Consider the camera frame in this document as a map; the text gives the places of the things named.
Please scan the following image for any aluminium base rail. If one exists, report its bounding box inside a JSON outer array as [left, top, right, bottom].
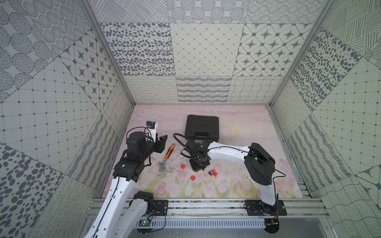
[[89, 197, 331, 230]]

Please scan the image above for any red stamp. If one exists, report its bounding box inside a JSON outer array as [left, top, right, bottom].
[[208, 169, 218, 178]]

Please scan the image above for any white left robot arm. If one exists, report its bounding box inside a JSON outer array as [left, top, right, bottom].
[[86, 128, 168, 238]]

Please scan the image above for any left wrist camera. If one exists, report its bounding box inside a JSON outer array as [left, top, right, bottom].
[[145, 121, 157, 142]]

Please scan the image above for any black plastic tool case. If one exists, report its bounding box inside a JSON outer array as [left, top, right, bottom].
[[184, 115, 219, 142]]

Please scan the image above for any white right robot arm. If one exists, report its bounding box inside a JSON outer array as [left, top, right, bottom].
[[173, 133, 278, 207]]

